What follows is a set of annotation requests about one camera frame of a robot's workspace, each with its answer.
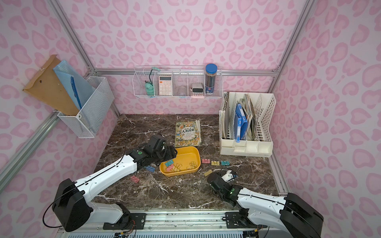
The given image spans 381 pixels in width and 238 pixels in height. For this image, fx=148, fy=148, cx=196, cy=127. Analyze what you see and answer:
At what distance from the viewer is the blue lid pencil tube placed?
2.81ft

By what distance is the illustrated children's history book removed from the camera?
1.05 metres

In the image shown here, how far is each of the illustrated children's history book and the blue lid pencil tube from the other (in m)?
0.29
